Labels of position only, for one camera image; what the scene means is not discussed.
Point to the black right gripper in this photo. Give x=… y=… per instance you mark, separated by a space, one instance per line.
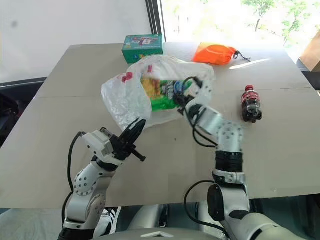
x=183 y=101

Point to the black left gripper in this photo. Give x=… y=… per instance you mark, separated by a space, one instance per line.
x=121 y=148

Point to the green snack packet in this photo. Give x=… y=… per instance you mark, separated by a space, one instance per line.
x=161 y=96

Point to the translucent white plastic bag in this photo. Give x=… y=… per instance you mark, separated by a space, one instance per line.
x=125 y=100

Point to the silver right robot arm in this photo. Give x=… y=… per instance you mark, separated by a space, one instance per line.
x=228 y=160

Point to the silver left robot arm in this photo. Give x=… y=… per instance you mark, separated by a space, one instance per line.
x=83 y=185

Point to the green printed cardboard box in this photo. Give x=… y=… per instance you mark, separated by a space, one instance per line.
x=142 y=47

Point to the small cola bottle red cap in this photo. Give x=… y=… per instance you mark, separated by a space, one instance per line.
x=251 y=105

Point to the black white striped shoe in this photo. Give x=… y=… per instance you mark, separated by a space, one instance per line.
x=109 y=220

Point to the grey robot torso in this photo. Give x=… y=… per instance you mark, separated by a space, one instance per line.
x=160 y=225

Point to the dark bulky object beside table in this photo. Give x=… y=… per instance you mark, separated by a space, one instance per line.
x=7 y=110

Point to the brown cardboard box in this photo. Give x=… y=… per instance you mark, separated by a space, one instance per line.
x=312 y=53

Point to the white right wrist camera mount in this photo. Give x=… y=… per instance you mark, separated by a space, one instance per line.
x=205 y=89

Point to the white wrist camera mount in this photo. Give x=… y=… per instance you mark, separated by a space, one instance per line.
x=98 y=143
x=205 y=89

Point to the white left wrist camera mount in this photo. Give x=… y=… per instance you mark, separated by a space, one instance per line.
x=98 y=143

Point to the dark window frame post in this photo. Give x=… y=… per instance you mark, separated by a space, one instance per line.
x=155 y=17

